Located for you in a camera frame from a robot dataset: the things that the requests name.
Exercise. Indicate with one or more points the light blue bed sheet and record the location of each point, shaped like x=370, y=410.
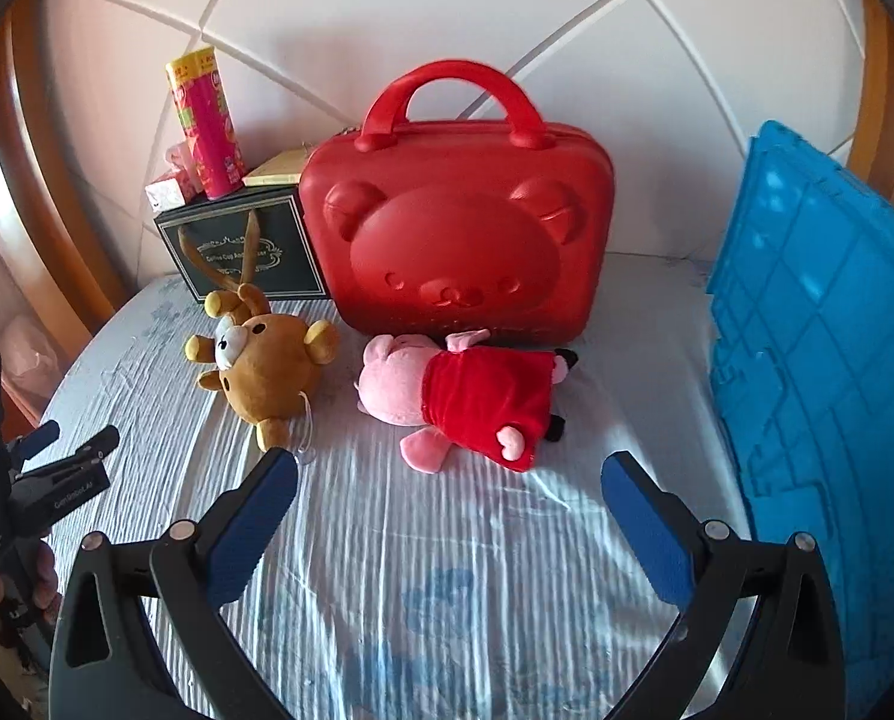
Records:
x=474, y=593

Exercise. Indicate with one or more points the red Peppa pig plush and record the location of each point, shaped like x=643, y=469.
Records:
x=496, y=402

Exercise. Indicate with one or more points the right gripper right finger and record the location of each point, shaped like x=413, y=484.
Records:
x=790, y=663

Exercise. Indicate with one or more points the red bear suitcase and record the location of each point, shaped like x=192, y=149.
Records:
x=456, y=206

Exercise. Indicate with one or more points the pink yellow chips can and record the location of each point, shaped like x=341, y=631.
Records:
x=201, y=104

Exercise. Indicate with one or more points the pink curtain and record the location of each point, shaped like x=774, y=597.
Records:
x=32, y=363

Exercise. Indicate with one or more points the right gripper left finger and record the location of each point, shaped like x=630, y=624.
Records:
x=106, y=662

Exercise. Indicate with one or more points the brown bear plush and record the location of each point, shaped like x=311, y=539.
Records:
x=266, y=365

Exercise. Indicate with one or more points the blue plastic storage crate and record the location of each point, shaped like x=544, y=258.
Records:
x=802, y=376

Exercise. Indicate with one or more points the yellow notepad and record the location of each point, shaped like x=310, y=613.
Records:
x=283, y=169

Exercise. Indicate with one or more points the black gift box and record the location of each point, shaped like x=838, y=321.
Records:
x=256, y=235

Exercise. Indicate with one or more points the small white pink box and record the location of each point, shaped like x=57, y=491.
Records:
x=178, y=185

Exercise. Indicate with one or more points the person left hand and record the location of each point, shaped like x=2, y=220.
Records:
x=18, y=671

